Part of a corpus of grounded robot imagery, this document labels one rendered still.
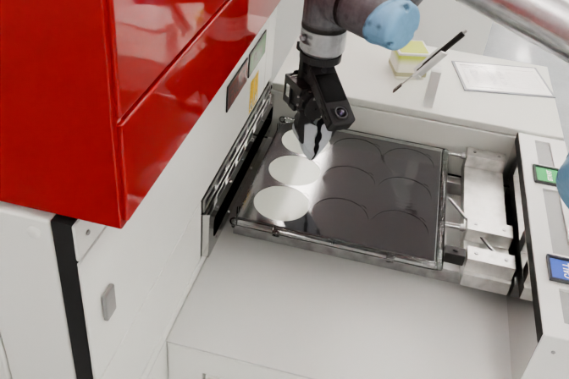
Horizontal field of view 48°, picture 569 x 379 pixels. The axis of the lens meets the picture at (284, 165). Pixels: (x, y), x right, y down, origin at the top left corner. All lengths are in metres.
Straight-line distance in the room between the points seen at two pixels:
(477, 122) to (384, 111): 0.19
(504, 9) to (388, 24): 0.16
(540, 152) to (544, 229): 0.26
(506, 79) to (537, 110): 0.14
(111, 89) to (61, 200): 0.14
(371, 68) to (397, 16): 0.60
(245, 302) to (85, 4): 0.70
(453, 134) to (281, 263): 0.49
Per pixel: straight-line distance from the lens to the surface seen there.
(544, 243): 1.13
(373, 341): 1.07
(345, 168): 1.27
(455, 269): 1.18
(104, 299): 0.73
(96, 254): 0.69
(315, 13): 1.02
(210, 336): 1.04
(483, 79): 1.57
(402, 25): 0.94
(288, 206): 1.16
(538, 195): 1.23
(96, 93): 0.53
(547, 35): 0.95
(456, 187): 1.40
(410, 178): 1.28
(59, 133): 0.57
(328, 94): 1.05
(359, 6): 0.96
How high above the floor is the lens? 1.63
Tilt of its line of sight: 35 degrees down
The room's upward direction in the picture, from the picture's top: 6 degrees clockwise
